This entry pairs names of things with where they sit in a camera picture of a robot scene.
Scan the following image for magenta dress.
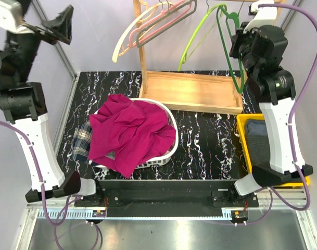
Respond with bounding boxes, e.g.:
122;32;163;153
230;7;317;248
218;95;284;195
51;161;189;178
87;93;177;179

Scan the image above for yellow plastic bin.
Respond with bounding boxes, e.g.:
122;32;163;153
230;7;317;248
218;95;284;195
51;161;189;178
236;114;303;188

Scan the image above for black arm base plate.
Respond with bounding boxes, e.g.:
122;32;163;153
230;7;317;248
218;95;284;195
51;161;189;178
75;180;259;220

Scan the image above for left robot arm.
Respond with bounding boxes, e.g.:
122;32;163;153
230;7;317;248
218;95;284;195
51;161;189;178
0;1;104;206

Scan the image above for yellow-green hanger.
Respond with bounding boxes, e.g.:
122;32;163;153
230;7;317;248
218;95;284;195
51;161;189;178
177;0;229;71

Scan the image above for white plastic laundry basket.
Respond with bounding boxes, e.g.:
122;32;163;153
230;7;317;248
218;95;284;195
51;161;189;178
90;97;179;169

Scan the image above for pink plastic hanger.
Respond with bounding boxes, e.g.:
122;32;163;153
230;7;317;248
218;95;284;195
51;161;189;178
129;0;190;49

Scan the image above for folded dark clothes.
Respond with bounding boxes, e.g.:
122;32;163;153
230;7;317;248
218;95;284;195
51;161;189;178
244;119;270;170

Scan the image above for grey wire hanger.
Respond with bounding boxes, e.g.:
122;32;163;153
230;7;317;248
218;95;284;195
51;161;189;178
136;0;198;48

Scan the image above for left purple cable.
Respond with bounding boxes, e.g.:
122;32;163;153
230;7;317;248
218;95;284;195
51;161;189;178
0;117;102;248

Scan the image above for navy plaid skirt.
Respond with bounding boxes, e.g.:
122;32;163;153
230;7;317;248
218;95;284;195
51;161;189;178
72;121;92;163

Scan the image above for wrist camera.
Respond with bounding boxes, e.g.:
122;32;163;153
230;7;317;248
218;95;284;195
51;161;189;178
243;0;277;34
0;0;26;34

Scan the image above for wooden clothes rack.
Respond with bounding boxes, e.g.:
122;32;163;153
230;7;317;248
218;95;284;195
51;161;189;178
133;1;243;115

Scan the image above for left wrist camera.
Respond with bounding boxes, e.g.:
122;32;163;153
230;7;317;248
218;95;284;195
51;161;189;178
0;0;26;34

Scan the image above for cream plastic hanger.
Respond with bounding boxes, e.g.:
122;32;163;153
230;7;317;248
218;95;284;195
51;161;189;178
112;1;176;63

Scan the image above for green hanger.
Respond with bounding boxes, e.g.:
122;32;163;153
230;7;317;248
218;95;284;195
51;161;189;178
215;4;245;94

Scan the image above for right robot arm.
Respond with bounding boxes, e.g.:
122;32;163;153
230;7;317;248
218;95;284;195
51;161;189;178
228;22;313;207

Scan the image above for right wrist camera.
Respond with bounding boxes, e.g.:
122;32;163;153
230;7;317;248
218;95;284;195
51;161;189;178
243;0;277;34

